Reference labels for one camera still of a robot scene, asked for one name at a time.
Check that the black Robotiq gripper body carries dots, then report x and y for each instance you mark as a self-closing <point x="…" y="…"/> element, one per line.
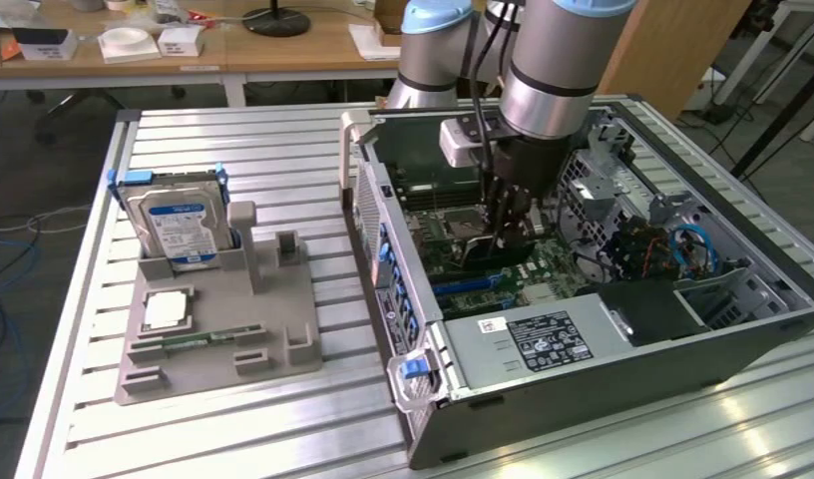
<point x="531" y="159"/>

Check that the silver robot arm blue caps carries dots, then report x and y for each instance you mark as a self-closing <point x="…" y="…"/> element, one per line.
<point x="547" y="75"/>

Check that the CPU socket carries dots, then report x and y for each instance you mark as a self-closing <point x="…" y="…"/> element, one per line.
<point x="460" y="219"/>

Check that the green motherboard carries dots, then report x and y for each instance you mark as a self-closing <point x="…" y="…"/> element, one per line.
<point x="547" y="269"/>

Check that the grey power supply unit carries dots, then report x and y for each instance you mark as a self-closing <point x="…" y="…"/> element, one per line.
<point x="547" y="339"/>

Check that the black power strip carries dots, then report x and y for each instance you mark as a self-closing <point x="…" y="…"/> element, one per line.
<point x="719" y="116"/>

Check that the black stand leg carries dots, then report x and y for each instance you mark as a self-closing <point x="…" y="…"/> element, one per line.
<point x="743" y="164"/>

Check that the wooden cabinet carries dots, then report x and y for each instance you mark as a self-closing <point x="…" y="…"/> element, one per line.
<point x="687" y="50"/>

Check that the white paper booklet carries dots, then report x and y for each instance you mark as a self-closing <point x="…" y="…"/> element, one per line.
<point x="373" y="47"/>

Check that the blue case release latch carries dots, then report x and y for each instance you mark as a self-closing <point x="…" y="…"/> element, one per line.
<point x="412" y="369"/>

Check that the brown cardboard box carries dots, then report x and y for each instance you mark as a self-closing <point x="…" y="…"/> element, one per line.
<point x="388" y="15"/>

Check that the open grey PC case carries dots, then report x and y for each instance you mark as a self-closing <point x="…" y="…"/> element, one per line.
<point x="580" y="399"/>

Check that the grey plastic parts rack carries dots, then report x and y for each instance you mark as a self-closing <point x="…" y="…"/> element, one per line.
<point x="280" y="299"/>

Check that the wooden desk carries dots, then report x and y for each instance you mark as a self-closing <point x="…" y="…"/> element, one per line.
<point x="300" y="55"/>

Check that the black lamp base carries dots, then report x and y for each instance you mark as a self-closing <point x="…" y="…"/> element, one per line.
<point x="277" y="25"/>

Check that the hard disk in blue carrier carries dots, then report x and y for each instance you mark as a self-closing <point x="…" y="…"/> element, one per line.
<point x="175" y="224"/>

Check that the green RAM stick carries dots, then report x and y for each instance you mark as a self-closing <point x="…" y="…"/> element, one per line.
<point x="201" y="339"/>

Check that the small white label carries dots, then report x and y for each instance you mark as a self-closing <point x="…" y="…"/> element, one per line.
<point x="200" y="67"/>

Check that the silver CPU chip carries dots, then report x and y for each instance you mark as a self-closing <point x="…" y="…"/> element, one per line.
<point x="164" y="312"/>

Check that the white carton printed label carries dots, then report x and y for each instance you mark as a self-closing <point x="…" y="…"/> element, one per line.
<point x="181" y="45"/>

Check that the black chair base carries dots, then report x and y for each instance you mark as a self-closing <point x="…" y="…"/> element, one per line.
<point x="68" y="102"/>

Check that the white box black top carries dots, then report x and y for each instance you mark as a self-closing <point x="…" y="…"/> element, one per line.
<point x="48" y="50"/>

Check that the clear plastic bag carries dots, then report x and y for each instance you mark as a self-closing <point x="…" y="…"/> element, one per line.
<point x="8" y="15"/>

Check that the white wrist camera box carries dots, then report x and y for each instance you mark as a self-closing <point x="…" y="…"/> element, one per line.
<point x="457" y="144"/>

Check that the white frame table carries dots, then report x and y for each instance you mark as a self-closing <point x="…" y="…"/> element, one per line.
<point x="807" y="7"/>

